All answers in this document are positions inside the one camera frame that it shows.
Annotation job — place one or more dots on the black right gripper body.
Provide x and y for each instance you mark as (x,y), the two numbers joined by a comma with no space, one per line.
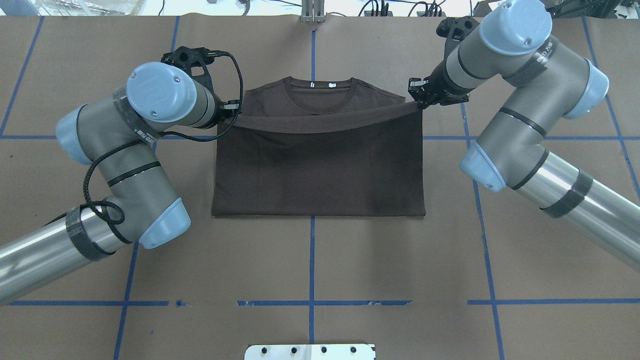
(437,85)

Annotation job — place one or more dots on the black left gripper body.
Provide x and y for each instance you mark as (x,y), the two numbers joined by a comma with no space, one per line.
(220,114)

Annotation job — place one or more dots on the dark brown t-shirt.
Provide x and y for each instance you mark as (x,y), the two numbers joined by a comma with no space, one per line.
(345,148)

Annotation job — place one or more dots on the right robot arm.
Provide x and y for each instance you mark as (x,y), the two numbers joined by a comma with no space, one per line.
(550,82)

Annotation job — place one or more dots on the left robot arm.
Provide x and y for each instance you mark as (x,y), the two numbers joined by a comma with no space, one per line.
(115,135)

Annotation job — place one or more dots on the brown paper table cover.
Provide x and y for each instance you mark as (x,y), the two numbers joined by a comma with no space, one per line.
(482,276)

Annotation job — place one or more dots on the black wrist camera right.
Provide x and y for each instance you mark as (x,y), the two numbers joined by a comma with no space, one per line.
(455,29)

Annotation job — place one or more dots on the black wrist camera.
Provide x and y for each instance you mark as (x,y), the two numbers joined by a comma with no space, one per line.
(186,59)
(455,29)

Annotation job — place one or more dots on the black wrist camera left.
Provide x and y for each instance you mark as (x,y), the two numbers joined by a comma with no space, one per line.
(186,59)

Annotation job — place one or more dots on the aluminium profile post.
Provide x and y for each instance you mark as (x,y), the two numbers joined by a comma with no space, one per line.
(313,11)

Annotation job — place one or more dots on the white metal base plate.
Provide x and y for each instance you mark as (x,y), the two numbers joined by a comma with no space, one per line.
(327,351)

